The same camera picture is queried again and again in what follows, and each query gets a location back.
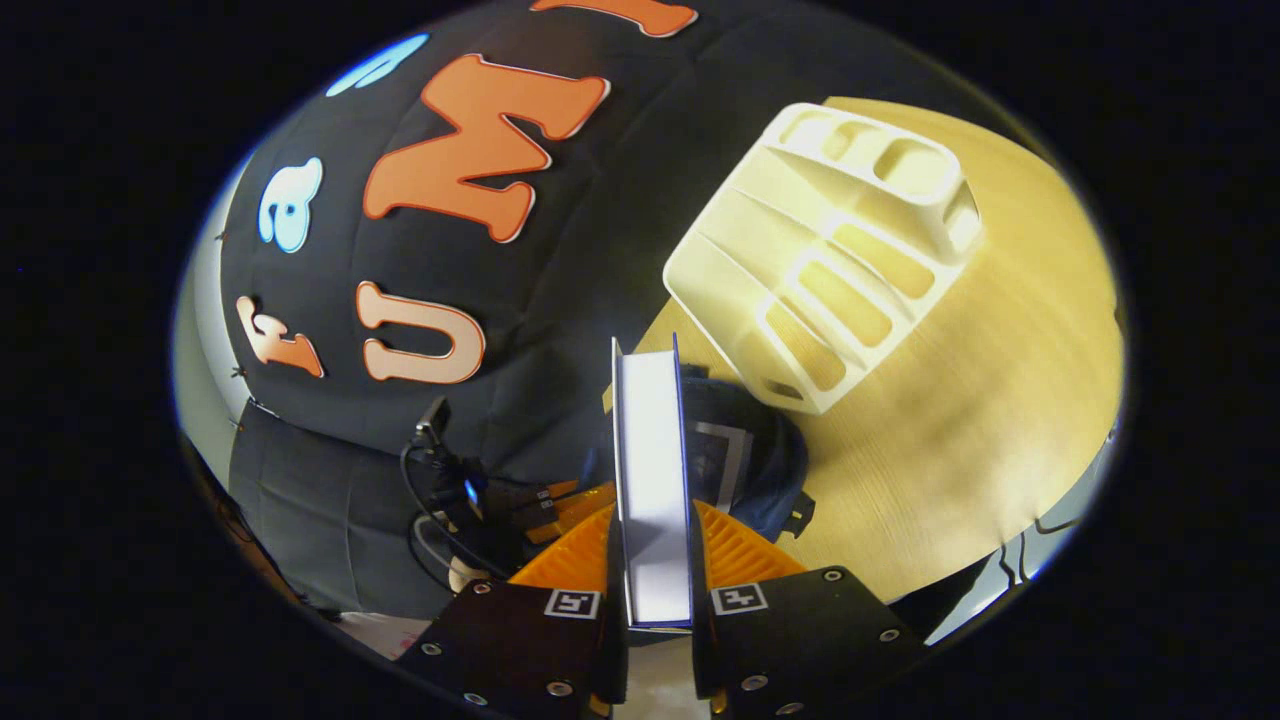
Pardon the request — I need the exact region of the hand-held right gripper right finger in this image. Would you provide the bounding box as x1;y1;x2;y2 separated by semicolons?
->
688;498;931;720

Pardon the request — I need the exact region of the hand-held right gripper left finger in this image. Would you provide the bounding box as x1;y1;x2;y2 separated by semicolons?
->
395;503;631;720

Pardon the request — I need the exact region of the blue schoolbag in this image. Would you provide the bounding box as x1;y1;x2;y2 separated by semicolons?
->
580;375;816;541

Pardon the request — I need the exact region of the white bookshelf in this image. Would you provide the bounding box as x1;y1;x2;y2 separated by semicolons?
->
662;102;986;416

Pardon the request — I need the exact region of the black backdrop cloth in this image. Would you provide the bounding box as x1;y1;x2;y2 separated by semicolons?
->
215;0;1001;621

